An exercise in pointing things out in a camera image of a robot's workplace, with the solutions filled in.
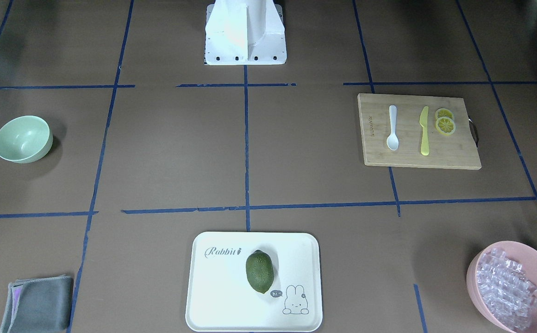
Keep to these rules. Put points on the white plastic spoon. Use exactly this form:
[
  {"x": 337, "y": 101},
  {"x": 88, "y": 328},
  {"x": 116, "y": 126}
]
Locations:
[{"x": 392, "y": 139}]

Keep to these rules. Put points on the light green bowl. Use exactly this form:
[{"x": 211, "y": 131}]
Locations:
[{"x": 25, "y": 139}]

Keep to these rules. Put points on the pink bowl with ice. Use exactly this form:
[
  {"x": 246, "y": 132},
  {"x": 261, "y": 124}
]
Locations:
[{"x": 502, "y": 284}]

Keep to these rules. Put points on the green avocado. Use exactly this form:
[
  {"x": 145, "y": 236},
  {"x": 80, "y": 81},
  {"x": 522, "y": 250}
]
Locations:
[{"x": 259, "y": 271}]

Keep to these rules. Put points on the white rabbit tray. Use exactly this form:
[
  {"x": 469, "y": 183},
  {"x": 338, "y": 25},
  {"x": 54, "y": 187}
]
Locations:
[{"x": 220, "y": 299}]

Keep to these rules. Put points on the bamboo cutting board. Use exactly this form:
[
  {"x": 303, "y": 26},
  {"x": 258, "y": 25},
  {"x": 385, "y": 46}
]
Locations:
[{"x": 456, "y": 151}]

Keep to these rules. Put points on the yellow plastic knife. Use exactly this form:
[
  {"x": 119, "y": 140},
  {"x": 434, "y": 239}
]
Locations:
[{"x": 423, "y": 122}]

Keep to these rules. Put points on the rear lemon slice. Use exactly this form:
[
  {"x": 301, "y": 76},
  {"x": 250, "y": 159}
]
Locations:
[{"x": 444, "y": 112}]

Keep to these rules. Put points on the grey folded cloth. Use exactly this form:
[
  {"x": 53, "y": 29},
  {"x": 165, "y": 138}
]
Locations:
[{"x": 38, "y": 305}]

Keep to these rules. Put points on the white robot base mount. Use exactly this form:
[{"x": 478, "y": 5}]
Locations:
[{"x": 245, "y": 32}]

